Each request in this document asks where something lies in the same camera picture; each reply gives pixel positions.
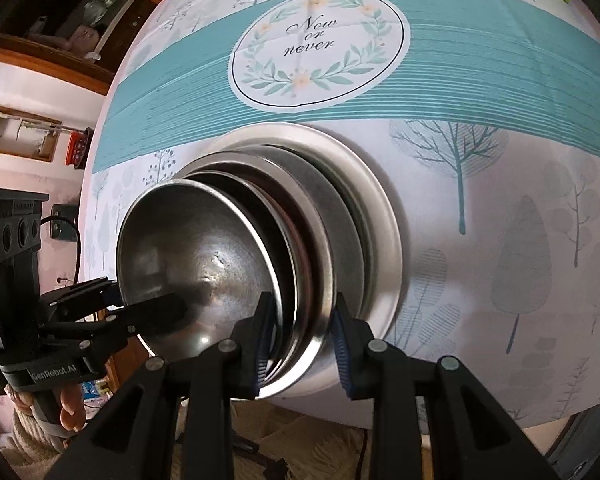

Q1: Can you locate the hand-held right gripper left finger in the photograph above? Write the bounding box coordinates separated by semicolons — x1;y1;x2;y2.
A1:
45;291;281;480

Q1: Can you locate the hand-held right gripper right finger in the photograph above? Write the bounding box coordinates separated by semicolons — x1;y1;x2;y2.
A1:
330;293;561;480

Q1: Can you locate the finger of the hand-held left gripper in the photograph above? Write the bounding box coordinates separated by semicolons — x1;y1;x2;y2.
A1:
44;293;189;357
39;278;122;322

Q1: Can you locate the small steel bowl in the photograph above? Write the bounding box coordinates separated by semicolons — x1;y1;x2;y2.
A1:
115;179;277;363

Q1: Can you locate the large steel bowl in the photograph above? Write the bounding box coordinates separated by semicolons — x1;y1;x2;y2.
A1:
172;151;338;401

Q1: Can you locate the large white plate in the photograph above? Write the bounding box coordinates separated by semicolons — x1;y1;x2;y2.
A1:
180;124;404;400

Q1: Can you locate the person's left hand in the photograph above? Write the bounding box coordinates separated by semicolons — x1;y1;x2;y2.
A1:
59;384;88;434

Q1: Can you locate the red plastic holder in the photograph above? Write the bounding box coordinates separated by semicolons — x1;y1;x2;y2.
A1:
66;127;95;168

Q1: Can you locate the dark wooden kitchen cabinet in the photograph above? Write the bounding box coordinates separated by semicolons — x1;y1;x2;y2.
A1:
0;0;186;96

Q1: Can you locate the black cable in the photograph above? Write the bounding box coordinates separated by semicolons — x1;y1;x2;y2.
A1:
39;215;84;286

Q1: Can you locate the wall outlet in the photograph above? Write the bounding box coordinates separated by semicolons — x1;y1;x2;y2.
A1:
50;203;81;241

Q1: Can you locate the woven rope basket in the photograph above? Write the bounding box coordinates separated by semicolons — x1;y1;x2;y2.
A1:
10;407;73;461

